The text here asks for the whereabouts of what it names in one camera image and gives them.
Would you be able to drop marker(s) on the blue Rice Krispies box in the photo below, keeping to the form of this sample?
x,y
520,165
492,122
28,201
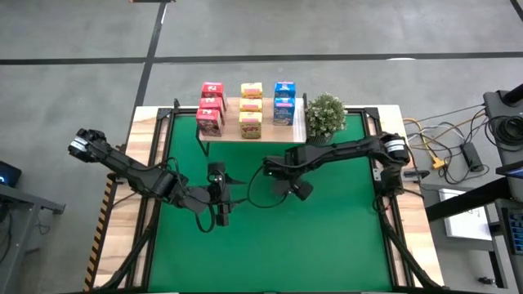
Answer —
x,y
284,111
284,89

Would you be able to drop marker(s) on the black metal table frame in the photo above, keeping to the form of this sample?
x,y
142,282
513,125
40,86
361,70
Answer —
x,y
164,112

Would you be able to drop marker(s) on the green table mat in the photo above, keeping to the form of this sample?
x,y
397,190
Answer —
x,y
278,253

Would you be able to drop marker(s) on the yellow Pops cereal box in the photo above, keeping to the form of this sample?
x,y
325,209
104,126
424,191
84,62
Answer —
x,y
251,90
250,124
250,105

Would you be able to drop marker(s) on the keyboard with blue keys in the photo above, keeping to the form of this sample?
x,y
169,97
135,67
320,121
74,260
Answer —
x,y
517,230

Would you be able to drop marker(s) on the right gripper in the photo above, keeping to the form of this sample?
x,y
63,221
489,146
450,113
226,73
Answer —
x,y
284,169

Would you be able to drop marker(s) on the small black floor object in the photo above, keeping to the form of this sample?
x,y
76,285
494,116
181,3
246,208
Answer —
x,y
486,281

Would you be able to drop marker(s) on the red Froot Loops box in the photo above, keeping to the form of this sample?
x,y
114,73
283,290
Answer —
x,y
212,89
211,103
209,122

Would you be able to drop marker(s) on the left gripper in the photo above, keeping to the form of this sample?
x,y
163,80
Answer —
x,y
217,196

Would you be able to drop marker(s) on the black stand beam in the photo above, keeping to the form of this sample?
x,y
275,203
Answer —
x,y
466,202

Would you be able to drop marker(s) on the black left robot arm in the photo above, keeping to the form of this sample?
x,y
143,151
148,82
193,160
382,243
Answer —
x,y
135,175

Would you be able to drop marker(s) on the white paper sheet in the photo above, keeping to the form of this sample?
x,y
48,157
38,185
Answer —
x,y
466,224

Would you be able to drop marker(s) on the black device with blue light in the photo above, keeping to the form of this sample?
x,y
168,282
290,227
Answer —
x,y
8,173

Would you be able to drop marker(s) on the grey work desk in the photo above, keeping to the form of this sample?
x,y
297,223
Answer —
x,y
470,246

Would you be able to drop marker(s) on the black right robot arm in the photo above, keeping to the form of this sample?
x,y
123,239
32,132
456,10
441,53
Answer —
x,y
347,149

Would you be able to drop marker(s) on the grey side table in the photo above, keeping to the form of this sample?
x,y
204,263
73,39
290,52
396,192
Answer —
x,y
24,200

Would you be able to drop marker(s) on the wooden shelf with black frame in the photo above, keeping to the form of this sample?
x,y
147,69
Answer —
x,y
267,132

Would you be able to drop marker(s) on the black power brick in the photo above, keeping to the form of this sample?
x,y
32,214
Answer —
x,y
472,156

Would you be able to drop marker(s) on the artificial plant in striped pot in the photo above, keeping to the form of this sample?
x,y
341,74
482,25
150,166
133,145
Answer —
x,y
326,116

